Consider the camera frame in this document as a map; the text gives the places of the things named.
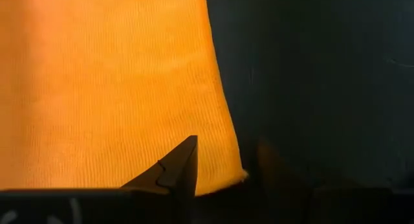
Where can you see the orange microfiber towel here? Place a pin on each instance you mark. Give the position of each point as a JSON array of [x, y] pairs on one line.
[[97, 88]]

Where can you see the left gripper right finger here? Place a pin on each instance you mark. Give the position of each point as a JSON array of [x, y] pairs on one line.
[[273, 175]]

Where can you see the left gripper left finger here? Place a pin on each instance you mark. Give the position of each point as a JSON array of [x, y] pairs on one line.
[[178, 172]]

